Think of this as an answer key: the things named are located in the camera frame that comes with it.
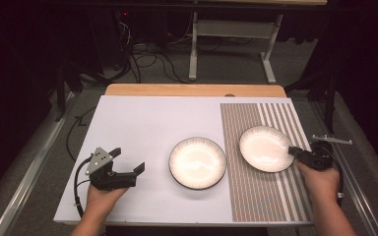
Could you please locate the white metal desk frame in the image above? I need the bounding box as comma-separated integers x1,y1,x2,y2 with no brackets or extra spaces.
188,11,284,85

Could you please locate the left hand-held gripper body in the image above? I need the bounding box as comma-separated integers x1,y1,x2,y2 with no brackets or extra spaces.
85,147,138,192

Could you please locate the pale-rimmed white plate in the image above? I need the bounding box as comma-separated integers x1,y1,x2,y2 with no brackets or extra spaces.
238,125,295,174

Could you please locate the right hand-held gripper cable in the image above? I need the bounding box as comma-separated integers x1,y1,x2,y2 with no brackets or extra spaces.
335,163,345,208

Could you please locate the left hand-held gripper cable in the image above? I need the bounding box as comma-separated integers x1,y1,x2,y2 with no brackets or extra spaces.
73,155,95,219

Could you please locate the black metal stand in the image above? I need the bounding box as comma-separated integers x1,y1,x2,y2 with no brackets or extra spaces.
284,70,338,135
53,62,84,123

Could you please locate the aluminium rail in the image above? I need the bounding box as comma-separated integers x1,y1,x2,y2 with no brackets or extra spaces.
0,92,80,236
309,101,378,236

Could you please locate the person's right hand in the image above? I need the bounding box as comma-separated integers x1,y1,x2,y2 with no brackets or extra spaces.
296,160,341,205

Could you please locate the hand-held gripper cable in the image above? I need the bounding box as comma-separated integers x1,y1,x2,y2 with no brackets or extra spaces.
73,155,95,219
335,163,345,208

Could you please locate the black floor cable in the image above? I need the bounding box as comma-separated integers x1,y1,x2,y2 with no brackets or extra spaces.
66,106,97,163

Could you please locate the white board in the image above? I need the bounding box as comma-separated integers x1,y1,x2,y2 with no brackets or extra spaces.
52,94,316,227

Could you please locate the dark computer tower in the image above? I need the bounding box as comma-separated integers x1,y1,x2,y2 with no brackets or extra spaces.
87,8,133,72

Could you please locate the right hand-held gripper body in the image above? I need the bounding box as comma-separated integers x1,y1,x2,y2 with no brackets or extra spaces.
303,134,353,171

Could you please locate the striped placemat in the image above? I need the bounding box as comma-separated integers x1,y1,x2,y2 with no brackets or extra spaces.
220,101,313,222

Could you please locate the bundle of floor cables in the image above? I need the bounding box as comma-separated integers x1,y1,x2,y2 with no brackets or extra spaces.
111,19,191,85

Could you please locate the dark-rimmed white plate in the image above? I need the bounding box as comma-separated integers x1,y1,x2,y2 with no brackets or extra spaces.
168,136,227,191

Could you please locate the person's left hand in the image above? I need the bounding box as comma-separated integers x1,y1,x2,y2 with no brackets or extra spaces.
86,185,129,214

